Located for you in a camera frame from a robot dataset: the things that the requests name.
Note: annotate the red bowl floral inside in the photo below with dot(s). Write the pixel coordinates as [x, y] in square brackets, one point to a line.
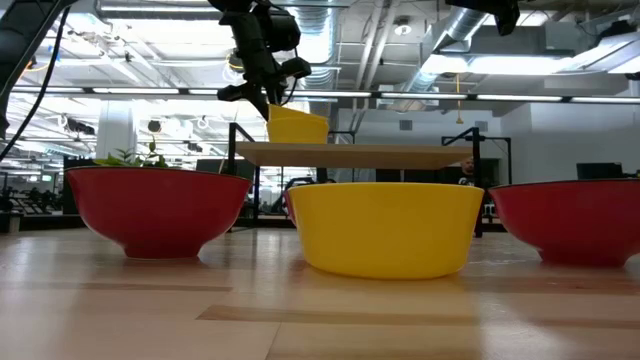
[575, 220]
[289, 205]
[157, 210]

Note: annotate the black monitor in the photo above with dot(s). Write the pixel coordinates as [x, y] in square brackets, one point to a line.
[600, 171]

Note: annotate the wooden shelf black legs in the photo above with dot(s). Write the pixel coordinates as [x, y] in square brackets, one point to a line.
[350, 155]

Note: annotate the yellow mini bowl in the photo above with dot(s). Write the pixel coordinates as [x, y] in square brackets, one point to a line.
[295, 114]
[297, 134]
[385, 230]

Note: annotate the long ceiling light strip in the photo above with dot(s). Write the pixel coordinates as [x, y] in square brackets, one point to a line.
[335, 94]
[425, 96]
[520, 98]
[605, 100]

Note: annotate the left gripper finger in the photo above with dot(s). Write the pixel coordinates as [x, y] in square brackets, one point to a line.
[261, 107]

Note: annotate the round ceiling fixture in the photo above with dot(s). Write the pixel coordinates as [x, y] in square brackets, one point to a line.
[402, 29]

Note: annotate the person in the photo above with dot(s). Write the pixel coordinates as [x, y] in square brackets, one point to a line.
[467, 170]

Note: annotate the silver ventilation duct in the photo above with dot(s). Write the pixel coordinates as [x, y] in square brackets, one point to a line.
[320, 35]
[460, 25]

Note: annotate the white column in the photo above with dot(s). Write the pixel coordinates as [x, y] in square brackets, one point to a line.
[116, 130]

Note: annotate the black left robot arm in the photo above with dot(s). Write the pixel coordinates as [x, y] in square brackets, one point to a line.
[20, 30]

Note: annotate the black cabinet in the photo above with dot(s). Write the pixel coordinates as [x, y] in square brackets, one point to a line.
[70, 200]

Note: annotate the small green potted plant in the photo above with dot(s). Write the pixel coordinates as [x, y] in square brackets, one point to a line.
[150, 161]

